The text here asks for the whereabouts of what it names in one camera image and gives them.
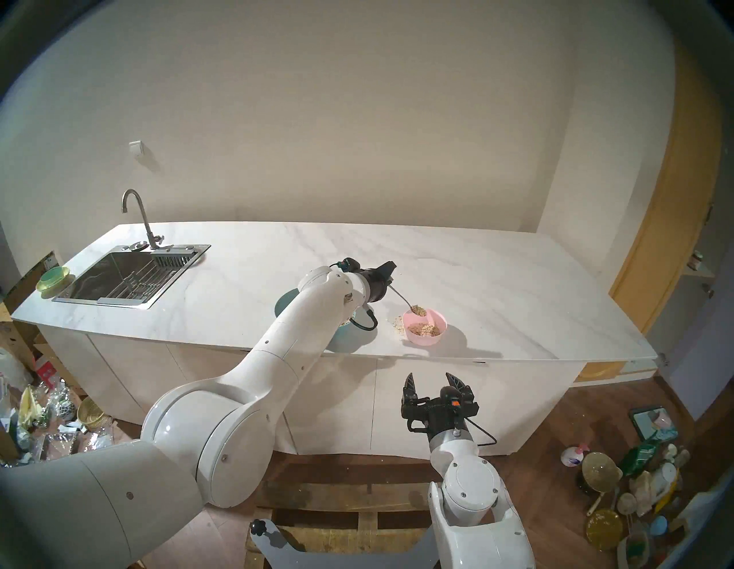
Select yellow glass plate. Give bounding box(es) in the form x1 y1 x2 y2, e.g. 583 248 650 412
585 509 626 551

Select wicker basket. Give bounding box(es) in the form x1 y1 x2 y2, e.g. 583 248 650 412
77 397 108 430

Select stainless steel sink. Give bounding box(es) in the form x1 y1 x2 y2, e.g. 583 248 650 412
52 244 211 310

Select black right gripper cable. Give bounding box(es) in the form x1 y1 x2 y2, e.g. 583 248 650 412
466 418 498 447

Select steel gooseneck faucet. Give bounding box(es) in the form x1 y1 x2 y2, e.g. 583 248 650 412
122 189 165 250

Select yellow wooden door frame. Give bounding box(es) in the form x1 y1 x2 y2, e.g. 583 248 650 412
573 43 724 384

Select blue flower-shaped bowl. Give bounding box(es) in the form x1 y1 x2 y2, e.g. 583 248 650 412
274 290 373 353

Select lavender door leaf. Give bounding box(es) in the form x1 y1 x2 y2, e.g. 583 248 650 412
654 275 734 422

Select green snack bag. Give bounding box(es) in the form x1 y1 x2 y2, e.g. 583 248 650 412
618 441 660 477

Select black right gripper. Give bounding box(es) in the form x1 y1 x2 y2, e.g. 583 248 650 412
400 372 479 437

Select metal spoon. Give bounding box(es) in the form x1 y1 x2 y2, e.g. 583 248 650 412
390 283 428 318

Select yellow-green bag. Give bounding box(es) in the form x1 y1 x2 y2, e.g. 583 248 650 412
17 385 44 428

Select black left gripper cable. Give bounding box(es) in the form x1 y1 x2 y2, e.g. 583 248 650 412
330 261 380 332

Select white counter cabinet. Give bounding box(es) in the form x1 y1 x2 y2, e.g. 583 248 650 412
34 324 585 459

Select red box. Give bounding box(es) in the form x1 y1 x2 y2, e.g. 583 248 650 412
33 356 61 388

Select olive strainer bowl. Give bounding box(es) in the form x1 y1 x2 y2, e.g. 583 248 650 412
581 452 623 516

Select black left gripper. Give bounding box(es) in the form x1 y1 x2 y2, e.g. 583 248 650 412
362 261 397 303

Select white plastic bag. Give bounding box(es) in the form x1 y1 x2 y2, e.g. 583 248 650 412
0 347 32 391

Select wooden pallet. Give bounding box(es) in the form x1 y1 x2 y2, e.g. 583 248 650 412
247 462 442 569

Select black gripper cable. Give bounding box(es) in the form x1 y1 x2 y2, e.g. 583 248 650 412
466 418 498 447
330 261 380 332

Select black framed tablet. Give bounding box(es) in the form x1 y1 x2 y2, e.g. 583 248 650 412
628 406 678 442

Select pink plastic bowl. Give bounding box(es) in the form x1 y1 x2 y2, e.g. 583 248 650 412
401 307 448 346

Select steel sink drain rack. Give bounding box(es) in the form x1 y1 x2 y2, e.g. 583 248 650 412
99 267 181 302

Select white plastic jug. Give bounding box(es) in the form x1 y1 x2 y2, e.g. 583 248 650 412
645 462 680 500

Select green and yellow dish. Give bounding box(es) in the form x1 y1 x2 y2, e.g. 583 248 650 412
36 266 71 292

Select white container green contents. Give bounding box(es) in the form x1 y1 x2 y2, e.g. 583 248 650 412
616 531 651 569

